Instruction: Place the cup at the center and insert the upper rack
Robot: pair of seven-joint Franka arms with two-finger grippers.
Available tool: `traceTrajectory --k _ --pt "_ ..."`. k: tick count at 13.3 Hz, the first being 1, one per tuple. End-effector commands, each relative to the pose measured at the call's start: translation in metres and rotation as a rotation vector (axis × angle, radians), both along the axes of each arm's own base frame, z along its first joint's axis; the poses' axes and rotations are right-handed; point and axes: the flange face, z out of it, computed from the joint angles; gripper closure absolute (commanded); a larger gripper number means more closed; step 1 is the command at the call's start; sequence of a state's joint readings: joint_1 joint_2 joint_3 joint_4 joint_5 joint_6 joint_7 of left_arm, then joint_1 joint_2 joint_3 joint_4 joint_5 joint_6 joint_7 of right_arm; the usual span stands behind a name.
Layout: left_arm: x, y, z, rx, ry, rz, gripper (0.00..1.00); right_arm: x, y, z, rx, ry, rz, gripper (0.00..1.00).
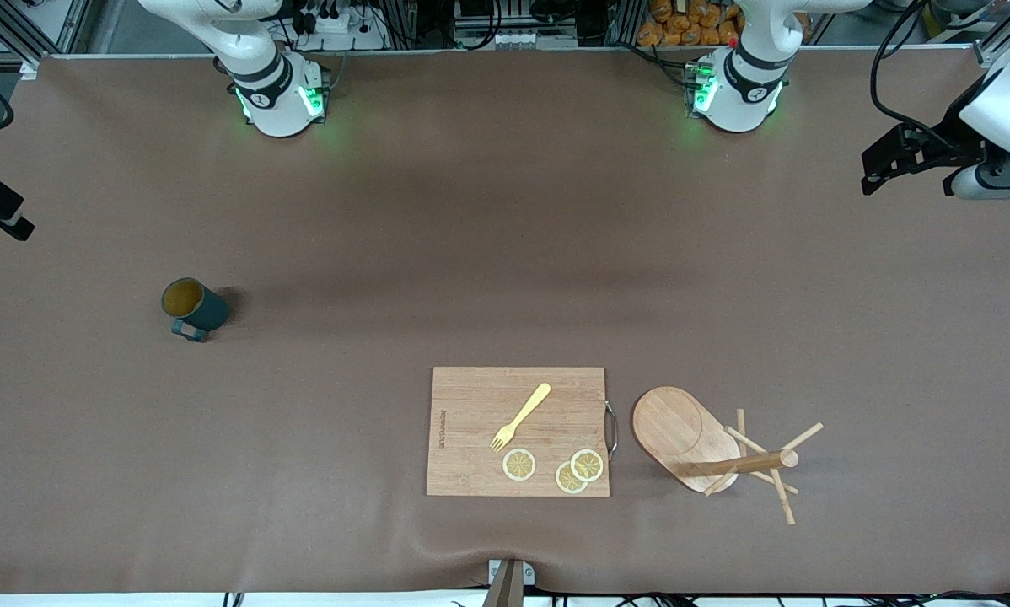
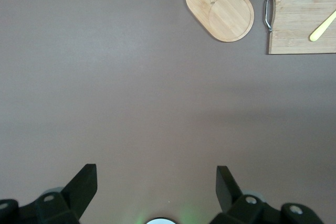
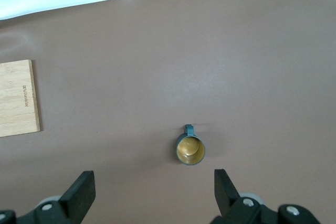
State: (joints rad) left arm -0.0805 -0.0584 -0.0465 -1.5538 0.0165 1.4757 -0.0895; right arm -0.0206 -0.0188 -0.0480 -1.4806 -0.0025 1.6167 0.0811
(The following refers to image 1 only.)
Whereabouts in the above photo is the white power strip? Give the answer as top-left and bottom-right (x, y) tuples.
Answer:
(297, 8), (388, 51)

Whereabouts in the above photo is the black electronics box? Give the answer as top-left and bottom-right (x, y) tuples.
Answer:
(453, 0), (586, 50)

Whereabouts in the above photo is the bamboo cutting board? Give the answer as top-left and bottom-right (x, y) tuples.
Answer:
(426, 366), (620, 498)

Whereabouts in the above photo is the aluminium frame post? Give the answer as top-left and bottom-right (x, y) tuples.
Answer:
(973, 0), (1010, 68)
(0, 0), (93, 78)

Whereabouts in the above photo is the bag of orange snacks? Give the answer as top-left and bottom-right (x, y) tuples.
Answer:
(637, 0), (746, 47)

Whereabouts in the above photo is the dark green mug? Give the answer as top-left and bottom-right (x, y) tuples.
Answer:
(161, 277), (230, 343)

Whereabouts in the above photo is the wooden mug tree rack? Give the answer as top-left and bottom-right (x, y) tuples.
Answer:
(631, 386), (825, 525)

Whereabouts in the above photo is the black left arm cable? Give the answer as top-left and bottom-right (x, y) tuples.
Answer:
(869, 0), (944, 140)

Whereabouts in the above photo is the yellow plastic fork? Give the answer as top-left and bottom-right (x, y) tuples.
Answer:
(490, 383), (552, 453)

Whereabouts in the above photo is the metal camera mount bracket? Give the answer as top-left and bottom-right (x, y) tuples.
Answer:
(482, 558), (536, 607)

